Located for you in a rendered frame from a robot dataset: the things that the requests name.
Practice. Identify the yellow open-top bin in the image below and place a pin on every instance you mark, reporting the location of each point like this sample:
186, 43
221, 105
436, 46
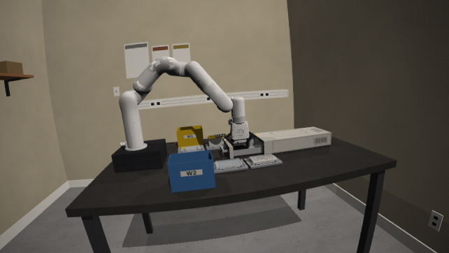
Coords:
190, 135

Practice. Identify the blue open-top bin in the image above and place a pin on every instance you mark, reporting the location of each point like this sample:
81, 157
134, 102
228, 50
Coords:
187, 173

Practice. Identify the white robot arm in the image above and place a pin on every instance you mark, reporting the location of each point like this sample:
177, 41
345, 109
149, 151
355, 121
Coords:
142, 87

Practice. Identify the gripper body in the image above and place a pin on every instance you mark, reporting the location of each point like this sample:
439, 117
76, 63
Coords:
239, 130

